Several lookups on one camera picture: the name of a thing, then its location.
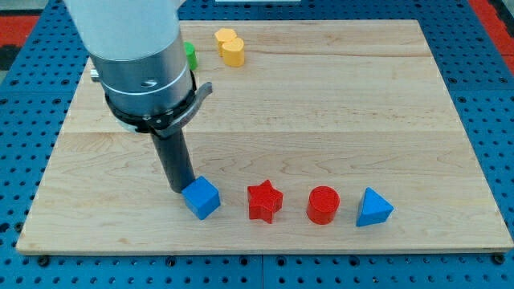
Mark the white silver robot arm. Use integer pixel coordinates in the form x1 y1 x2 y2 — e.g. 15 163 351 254
64 0 212 139

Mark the yellow heart block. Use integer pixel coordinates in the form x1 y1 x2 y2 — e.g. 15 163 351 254
222 37 245 67

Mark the red star block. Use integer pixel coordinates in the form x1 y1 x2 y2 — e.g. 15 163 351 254
247 180 284 224

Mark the blue triangle block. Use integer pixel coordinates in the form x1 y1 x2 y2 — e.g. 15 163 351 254
356 187 394 227

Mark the blue cube block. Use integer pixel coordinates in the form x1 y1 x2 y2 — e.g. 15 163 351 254
182 176 221 220

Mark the red cylinder block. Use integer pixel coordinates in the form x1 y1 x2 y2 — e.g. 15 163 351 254
306 186 341 225

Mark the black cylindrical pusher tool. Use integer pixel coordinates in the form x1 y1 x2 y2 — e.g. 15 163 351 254
152 130 195 193

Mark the wooden board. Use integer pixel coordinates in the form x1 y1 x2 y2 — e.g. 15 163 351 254
16 20 513 256

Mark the yellow hexagon block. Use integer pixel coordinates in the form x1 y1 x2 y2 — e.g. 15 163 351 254
214 27 238 57

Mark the green cylinder block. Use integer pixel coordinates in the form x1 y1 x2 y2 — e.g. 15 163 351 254
184 42 198 71

